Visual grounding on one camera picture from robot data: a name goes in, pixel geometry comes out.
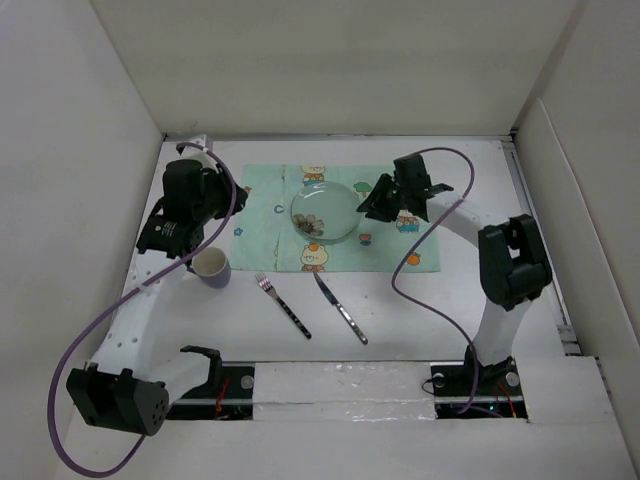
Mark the silver knife dark handle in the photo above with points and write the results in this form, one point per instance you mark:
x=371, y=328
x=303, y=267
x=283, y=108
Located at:
x=341, y=309

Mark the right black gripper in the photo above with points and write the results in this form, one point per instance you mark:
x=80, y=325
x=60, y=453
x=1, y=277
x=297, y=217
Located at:
x=375, y=204

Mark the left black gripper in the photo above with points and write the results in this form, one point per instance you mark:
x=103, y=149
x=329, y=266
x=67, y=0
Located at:
x=217, y=177

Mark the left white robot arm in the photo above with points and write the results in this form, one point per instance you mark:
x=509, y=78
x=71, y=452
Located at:
x=122, y=389

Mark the purple mug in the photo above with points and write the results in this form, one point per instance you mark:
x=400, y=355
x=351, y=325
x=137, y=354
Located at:
x=212, y=267

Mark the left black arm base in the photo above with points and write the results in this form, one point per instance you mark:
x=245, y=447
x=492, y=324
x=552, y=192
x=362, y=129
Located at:
x=201, y=386

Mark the silver fork dark handle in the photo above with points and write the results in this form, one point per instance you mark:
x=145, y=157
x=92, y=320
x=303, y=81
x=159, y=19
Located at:
x=270, y=290

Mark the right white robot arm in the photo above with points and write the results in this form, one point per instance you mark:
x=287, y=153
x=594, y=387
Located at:
x=514, y=267

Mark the pale green glass plate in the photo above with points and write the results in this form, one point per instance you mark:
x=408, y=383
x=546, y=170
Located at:
x=325, y=211

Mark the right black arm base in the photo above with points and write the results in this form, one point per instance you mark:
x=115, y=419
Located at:
x=496, y=393

